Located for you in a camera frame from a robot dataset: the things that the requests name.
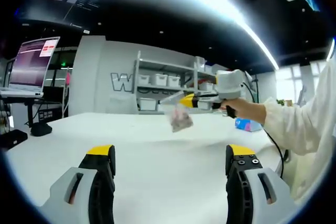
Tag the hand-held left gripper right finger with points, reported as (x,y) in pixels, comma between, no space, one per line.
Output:
(252,184)

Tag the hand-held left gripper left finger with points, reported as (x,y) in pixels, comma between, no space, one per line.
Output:
(84,182)

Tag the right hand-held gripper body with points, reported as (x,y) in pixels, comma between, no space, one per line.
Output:
(229,83)

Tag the clear resealable bag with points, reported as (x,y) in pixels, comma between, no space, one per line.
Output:
(181,119)

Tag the open silver laptop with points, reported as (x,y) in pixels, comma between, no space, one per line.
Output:
(29,66)

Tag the person's right hand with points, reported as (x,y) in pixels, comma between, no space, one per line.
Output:
(246,111)

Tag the grey metal shelf unit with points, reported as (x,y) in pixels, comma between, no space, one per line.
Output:
(194,77)

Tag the blue pink tissue packet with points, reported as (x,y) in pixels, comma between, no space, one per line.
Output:
(246,125)

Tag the small green plant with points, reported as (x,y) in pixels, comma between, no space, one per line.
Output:
(281,101)

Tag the black laptop stand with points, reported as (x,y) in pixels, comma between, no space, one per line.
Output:
(40,130)

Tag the black equipment case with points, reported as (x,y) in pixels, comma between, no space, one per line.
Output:
(50,113)

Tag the flat black box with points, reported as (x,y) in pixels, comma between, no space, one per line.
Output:
(13,138)

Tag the pink cloth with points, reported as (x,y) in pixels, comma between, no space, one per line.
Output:
(68,79)

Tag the short ceiling light strip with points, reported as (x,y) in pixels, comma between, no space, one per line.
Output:
(330,49)

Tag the dark hanging ceiling screen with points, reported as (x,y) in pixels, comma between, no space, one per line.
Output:
(68,1)

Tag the grey wall lettering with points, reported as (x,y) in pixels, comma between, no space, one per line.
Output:
(120,82)

